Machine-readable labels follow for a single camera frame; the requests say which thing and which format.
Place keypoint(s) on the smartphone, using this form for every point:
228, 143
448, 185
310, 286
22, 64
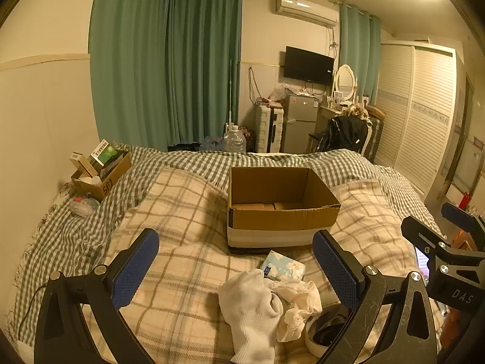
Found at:
420, 259

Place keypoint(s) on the beige plaid blanket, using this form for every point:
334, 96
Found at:
182, 235

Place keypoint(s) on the wide green curtain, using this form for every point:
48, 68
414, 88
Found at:
163, 68

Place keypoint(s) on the floral tissue packet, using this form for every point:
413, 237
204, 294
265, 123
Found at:
284, 267

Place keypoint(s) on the large clear water bottle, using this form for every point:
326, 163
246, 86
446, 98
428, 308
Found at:
234, 140

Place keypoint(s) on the red bottle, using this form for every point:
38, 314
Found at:
465, 200

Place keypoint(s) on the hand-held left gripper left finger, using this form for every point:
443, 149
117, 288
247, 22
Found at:
136, 267

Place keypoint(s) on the grey mini fridge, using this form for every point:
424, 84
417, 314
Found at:
299, 123

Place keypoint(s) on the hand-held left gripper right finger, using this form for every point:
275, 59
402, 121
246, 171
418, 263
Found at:
335, 269

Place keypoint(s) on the black wall television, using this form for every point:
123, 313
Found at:
309, 65

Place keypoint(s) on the small cardboard box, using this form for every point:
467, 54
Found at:
110, 176

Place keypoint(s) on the clear plastic bag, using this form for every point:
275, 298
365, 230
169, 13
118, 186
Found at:
84, 206

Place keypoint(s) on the black jacket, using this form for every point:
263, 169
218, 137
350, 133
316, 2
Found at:
344, 132

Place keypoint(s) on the white oval vanity mirror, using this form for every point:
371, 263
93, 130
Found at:
345, 80

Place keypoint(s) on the white air conditioner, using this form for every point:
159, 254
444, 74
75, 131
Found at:
305, 9

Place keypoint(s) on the large cardboard box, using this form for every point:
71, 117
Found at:
280, 220

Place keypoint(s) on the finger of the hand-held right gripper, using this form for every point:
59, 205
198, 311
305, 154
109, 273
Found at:
424, 231
460, 214

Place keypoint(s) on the green white medicine box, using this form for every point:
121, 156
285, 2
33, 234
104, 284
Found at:
101, 152

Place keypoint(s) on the dressing table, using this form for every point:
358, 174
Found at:
329, 112

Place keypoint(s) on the white louvred wardrobe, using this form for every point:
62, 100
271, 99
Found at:
416, 113

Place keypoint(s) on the narrow green curtain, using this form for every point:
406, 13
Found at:
360, 49

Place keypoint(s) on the cream tissue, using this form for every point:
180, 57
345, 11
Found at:
297, 303

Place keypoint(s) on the white suitcase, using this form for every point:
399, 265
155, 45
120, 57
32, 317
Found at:
269, 129

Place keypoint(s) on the white round container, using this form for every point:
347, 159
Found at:
314, 333

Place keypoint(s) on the white sock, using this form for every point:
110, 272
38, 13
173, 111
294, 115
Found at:
250, 303

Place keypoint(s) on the slim white medicine box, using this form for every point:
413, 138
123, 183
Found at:
77, 157

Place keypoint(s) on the orange cloth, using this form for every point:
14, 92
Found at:
460, 335

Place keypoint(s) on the white chair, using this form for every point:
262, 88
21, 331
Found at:
365, 138

